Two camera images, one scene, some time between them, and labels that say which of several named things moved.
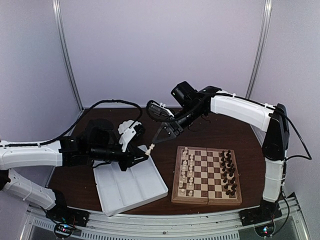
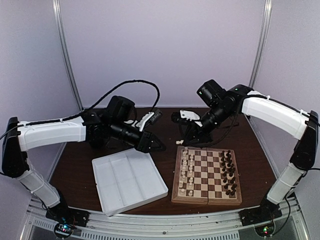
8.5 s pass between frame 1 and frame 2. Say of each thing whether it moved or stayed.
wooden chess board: stayed
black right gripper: moved
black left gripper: moved
